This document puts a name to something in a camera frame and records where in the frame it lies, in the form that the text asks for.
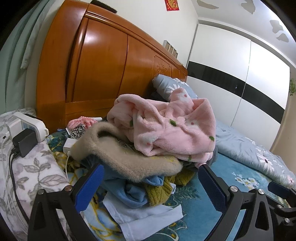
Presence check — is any white garment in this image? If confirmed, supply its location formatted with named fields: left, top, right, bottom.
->
left=102, top=195, right=184, bottom=240

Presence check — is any wall switch panel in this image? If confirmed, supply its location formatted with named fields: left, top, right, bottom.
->
left=162, top=40, right=178, bottom=58

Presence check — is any green curtain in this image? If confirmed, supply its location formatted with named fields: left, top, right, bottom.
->
left=0, top=0, right=60, bottom=114

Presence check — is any wooden headboard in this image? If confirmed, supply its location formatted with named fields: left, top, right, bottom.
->
left=36, top=0, right=188, bottom=132

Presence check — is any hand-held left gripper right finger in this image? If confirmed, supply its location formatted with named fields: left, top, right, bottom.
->
left=198, top=163, right=275, bottom=241

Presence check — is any olive green knit sweater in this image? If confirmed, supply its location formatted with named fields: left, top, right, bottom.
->
left=144, top=169, right=195, bottom=208

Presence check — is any beige fuzzy garment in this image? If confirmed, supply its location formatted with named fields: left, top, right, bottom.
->
left=70, top=122, right=184, bottom=183

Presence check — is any red wall decoration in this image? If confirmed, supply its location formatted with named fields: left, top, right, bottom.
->
left=165, top=0, right=180, bottom=11

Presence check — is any black cable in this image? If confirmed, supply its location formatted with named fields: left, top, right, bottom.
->
left=8, top=151, right=29, bottom=223

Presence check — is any grey-blue floral quilt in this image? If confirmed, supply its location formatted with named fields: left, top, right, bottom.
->
left=215, top=119, right=296, bottom=189

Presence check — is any white wardrobe with black stripe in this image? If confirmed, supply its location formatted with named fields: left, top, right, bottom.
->
left=186, top=23, right=290, bottom=151

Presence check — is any light blue garment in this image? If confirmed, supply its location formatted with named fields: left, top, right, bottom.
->
left=102, top=175, right=166, bottom=208

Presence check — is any white power strip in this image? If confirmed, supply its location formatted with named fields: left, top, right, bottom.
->
left=7, top=112, right=48, bottom=143

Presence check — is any pink fleece garment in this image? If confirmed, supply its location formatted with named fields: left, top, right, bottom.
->
left=107, top=88, right=216, bottom=168

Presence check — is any black object on headboard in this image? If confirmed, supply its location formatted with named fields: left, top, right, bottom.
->
left=90, top=0, right=117, bottom=14

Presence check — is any teal floral bed blanket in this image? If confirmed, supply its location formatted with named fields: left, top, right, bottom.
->
left=46, top=132, right=292, bottom=241

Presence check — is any pink knitted cloth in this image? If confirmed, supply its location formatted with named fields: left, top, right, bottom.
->
left=67, top=116, right=99, bottom=130

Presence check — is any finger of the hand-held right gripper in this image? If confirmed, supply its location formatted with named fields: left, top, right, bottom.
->
left=268, top=181, right=296, bottom=198

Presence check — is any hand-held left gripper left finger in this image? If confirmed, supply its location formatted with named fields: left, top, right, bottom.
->
left=27, top=163, right=105, bottom=241

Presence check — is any black power adapter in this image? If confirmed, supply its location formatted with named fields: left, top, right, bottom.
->
left=12, top=128, right=37, bottom=158

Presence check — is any grey-blue floral pillow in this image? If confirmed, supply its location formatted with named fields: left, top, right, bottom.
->
left=151, top=74, right=198, bottom=102

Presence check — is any white charger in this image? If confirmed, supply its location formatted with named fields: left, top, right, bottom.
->
left=63, top=138, right=78, bottom=154

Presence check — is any leopard print cloth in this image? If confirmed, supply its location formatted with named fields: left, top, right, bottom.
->
left=70, top=123, right=86, bottom=139

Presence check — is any dark grey cloth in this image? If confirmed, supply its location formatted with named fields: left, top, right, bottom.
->
left=203, top=146, right=219, bottom=165

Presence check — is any grey floral pillow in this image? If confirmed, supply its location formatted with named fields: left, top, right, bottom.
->
left=0, top=108, right=77, bottom=241

